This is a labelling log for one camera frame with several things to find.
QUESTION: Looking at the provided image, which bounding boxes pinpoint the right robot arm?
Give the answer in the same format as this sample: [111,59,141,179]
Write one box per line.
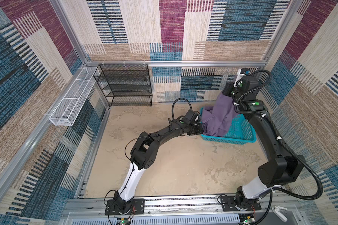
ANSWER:
[223,82,309,210]

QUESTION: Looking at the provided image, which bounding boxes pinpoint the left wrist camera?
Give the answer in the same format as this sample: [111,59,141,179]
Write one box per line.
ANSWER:
[182,110,200,124]

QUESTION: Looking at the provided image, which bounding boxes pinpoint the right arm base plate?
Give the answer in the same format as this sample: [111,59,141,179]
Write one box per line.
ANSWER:
[217,195,262,212]

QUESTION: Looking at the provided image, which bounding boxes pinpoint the black mesh shelf rack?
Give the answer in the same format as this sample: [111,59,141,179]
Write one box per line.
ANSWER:
[94,64,153,107]

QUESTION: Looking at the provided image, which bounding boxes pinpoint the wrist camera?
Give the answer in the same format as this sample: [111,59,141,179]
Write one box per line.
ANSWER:
[182,110,200,124]
[234,68,260,91]

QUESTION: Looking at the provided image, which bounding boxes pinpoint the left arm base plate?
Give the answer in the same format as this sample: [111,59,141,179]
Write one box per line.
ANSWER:
[105,198,145,216]

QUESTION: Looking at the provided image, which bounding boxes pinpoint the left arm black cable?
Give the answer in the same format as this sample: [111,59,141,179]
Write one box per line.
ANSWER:
[171,97,193,122]

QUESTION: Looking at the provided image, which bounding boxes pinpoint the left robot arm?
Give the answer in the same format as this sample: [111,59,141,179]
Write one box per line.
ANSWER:
[114,116,202,212]

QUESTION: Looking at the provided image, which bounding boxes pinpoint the white clamp handle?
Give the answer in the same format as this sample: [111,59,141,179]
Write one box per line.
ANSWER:
[272,205,288,223]

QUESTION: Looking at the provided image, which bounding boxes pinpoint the purple trousers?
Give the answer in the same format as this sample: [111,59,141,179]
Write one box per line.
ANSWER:
[201,93,238,137]

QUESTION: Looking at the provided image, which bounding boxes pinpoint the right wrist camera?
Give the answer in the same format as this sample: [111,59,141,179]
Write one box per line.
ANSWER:
[234,68,260,91]

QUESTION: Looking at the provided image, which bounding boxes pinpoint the teal plastic basket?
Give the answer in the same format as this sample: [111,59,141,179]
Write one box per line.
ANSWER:
[201,108,256,145]

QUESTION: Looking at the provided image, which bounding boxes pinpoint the white wire mesh tray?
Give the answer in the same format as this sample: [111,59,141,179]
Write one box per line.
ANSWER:
[49,67,96,126]

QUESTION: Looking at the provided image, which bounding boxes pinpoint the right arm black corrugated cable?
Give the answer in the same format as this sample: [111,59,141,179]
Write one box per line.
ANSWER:
[236,69,324,225]

